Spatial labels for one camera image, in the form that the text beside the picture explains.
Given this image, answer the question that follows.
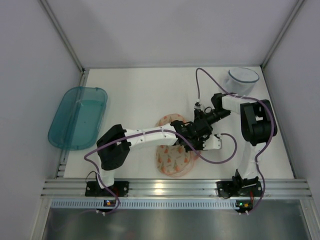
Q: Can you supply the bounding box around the purple cable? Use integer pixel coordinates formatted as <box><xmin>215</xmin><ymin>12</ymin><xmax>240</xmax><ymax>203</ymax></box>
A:
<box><xmin>84</xmin><ymin>129</ymin><xmax>238</xmax><ymax>215</ymax></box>
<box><xmin>195</xmin><ymin>67</ymin><xmax>276</xmax><ymax>213</ymax></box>

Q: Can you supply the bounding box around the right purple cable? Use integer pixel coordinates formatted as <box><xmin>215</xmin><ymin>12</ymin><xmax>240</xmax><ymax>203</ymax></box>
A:
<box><xmin>195</xmin><ymin>67</ymin><xmax>276</xmax><ymax>213</ymax></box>

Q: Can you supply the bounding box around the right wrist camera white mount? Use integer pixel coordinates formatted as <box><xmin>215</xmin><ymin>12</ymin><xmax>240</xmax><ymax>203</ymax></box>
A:
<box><xmin>194</xmin><ymin>98</ymin><xmax>203</xmax><ymax>111</ymax></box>

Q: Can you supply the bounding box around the aluminium mounting rail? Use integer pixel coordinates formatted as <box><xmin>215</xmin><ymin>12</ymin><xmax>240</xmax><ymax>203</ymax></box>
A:
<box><xmin>40</xmin><ymin>178</ymin><xmax>312</xmax><ymax>200</ymax></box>

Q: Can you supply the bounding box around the white slotted cable duct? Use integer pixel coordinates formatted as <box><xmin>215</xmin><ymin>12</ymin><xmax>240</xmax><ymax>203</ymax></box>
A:
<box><xmin>50</xmin><ymin>198</ymin><xmax>250</xmax><ymax>210</ymax></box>

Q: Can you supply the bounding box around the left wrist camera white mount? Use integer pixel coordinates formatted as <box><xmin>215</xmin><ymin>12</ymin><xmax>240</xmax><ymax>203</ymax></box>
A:
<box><xmin>203</xmin><ymin>134</ymin><xmax>222</xmax><ymax>151</ymax></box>

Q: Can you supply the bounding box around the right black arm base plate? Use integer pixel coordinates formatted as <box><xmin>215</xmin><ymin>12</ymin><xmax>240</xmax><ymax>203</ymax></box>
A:
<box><xmin>216</xmin><ymin>180</ymin><xmax>263</xmax><ymax>199</ymax></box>

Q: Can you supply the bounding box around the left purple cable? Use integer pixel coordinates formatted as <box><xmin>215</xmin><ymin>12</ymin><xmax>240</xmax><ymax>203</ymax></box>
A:
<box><xmin>84</xmin><ymin>129</ymin><xmax>238</xmax><ymax>215</ymax></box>

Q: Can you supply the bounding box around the teal plastic bin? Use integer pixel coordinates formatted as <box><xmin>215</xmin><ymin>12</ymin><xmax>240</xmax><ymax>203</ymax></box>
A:
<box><xmin>47</xmin><ymin>86</ymin><xmax>108</xmax><ymax>151</ymax></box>

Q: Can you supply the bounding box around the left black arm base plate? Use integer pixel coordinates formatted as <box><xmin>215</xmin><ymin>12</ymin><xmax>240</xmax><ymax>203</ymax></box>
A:
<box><xmin>84</xmin><ymin>180</ymin><xmax>129</xmax><ymax>197</ymax></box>

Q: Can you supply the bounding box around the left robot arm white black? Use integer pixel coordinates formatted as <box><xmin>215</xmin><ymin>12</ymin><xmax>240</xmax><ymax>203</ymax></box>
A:
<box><xmin>96</xmin><ymin>120</ymin><xmax>213</xmax><ymax>189</ymax></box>

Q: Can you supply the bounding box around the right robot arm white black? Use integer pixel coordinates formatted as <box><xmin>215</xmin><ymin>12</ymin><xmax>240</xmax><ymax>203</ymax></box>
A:
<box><xmin>192</xmin><ymin>93</ymin><xmax>278</xmax><ymax>198</ymax></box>

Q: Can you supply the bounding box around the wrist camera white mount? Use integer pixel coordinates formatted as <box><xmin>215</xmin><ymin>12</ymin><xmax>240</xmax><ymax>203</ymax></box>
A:
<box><xmin>194</xmin><ymin>98</ymin><xmax>203</xmax><ymax>111</ymax></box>
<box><xmin>203</xmin><ymin>134</ymin><xmax>222</xmax><ymax>151</ymax></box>

